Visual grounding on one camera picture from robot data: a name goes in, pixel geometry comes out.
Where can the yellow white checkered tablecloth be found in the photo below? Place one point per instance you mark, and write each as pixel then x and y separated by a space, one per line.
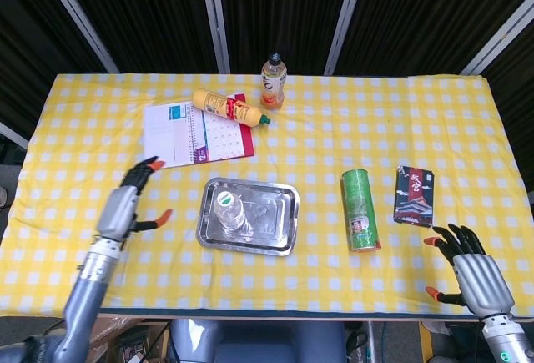
pixel 325 137

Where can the spiral desk calendar red cover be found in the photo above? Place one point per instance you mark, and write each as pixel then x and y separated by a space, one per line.
pixel 200 137

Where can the green chips can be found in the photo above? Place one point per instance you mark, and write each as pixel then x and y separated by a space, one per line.
pixel 361 208

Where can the white partition post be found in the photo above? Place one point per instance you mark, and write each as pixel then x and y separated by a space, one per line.
pixel 215 16
pixel 498 35
pixel 346 21
pixel 12 134
pixel 79 21

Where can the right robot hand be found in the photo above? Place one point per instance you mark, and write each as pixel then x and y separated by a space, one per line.
pixel 484 283

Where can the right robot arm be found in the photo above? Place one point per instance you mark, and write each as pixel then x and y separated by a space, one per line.
pixel 505 338

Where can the yellow squeeze bottle green cap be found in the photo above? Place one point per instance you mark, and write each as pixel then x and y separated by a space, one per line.
pixel 227 106

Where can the grey robot torso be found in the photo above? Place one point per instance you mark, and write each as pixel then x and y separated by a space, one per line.
pixel 258 342

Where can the transparent water bottle white cap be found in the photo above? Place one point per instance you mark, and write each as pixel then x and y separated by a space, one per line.
pixel 231 215

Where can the rectangular metal tray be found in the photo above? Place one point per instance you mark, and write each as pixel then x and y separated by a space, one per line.
pixel 275 217

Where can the orange drink bottle black cap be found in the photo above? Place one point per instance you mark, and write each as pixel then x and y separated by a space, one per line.
pixel 273 85

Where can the brown cardboard box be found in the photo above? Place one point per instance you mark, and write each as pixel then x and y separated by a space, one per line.
pixel 125 338

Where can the dark blue printed box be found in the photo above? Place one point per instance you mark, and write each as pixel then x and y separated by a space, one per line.
pixel 415 196

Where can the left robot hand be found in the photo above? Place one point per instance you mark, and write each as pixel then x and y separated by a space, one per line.
pixel 119 210

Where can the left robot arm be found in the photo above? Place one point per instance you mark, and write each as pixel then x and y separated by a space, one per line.
pixel 89 283

